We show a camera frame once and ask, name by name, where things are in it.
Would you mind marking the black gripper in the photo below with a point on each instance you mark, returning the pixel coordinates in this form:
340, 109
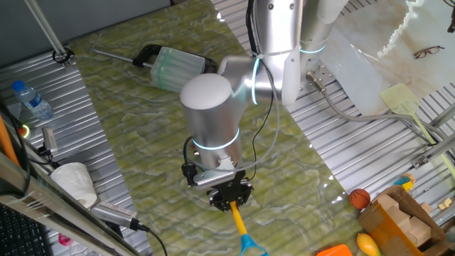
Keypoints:
232, 192

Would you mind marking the blue and yellow toy shovel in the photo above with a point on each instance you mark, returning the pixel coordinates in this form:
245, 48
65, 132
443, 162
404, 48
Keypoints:
239, 222

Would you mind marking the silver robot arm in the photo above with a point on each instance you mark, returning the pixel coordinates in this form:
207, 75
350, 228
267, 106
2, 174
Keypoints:
213, 117

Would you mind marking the pink plastic object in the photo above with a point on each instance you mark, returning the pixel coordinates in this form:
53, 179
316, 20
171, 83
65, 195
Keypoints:
64, 240

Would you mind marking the green marbled table mat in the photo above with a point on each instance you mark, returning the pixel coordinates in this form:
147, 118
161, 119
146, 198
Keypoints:
149, 124

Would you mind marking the orange plastic toy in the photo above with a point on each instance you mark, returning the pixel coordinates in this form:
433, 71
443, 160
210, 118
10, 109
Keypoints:
334, 251

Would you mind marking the small orange toy basketball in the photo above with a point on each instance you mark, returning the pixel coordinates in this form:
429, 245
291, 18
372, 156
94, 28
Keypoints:
359, 199

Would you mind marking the translucent plastic tip box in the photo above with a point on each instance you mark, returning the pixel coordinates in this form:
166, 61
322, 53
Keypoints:
174, 69

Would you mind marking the yellow toy mango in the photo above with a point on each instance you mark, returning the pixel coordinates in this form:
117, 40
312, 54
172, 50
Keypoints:
368, 245

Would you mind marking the brown cardboard box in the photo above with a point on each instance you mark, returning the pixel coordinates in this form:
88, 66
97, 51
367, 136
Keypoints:
380, 227

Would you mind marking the plain wooden block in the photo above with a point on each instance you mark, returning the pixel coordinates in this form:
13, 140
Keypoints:
420, 231
387, 202
398, 217

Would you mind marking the white toilet paper roll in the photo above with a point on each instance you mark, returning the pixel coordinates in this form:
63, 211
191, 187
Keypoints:
74, 181

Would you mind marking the blue toy block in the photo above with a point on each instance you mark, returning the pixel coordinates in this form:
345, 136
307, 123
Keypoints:
401, 181

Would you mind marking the yellow toy block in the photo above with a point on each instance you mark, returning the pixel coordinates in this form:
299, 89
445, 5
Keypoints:
408, 186

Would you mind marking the pale yellow fly swatter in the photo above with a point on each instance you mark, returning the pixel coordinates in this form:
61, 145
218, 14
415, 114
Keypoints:
400, 99

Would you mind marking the small wooden block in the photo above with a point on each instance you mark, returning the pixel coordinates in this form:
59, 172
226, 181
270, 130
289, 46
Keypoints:
426, 208
445, 203

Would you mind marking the black keyboard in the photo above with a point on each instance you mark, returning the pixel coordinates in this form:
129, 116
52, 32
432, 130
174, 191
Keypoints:
21, 234

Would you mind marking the red emergency stop button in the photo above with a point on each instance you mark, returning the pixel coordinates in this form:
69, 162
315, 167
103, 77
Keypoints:
23, 132

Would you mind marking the clear water bottle blue cap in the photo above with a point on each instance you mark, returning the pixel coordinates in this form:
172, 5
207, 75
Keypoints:
33, 103

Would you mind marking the dark framed eyeglasses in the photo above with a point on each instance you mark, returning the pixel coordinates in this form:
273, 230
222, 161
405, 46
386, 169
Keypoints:
428, 52

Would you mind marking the white marbled sheet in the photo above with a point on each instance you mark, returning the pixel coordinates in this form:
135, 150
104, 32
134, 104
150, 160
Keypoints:
419, 28

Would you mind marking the aluminium stand pole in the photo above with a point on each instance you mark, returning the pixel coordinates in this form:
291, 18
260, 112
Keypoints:
44, 25

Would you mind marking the black hanging device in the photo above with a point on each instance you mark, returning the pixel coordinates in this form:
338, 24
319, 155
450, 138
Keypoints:
452, 23

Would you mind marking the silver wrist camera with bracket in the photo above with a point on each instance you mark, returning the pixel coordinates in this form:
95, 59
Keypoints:
213, 177

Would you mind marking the long silver depth camera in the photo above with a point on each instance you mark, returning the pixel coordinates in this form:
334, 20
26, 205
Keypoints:
112, 213

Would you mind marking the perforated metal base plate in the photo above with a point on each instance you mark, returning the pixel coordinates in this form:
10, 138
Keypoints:
313, 90

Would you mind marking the aluminium frame bar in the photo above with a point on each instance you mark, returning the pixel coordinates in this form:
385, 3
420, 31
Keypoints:
53, 209

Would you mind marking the small grey camera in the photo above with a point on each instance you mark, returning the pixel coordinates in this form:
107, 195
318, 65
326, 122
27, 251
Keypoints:
49, 139

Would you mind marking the aluminium profile with bracket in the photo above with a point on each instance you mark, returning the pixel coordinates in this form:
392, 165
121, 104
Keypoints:
439, 147

